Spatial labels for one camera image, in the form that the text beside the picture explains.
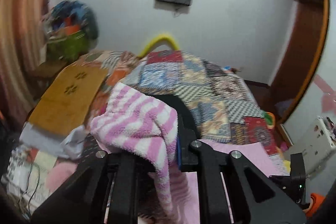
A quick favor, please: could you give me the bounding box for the colourful patchwork bedspread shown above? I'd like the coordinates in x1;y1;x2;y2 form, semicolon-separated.
76;50;289;175

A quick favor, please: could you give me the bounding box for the yellow wooden board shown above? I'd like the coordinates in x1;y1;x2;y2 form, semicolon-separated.
29;65;108;136

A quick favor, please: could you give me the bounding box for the yellow plush headboard item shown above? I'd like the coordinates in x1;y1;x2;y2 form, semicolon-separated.
137;33;180;59

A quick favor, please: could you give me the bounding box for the pink white striped fleece pant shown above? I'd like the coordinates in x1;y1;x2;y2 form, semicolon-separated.
90;83;191;223

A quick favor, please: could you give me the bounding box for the brown wooden door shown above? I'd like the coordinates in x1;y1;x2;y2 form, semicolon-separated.
270;0;330;123

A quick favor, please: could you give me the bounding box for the pile of clothes and bags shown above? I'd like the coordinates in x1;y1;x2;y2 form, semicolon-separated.
41;0;99;63

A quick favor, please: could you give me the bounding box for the striped orange curtain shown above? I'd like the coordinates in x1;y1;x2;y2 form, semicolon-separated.
1;0;49;124

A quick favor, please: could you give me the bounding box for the black folded garment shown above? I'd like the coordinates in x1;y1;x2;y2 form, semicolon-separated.
147;94;201;139

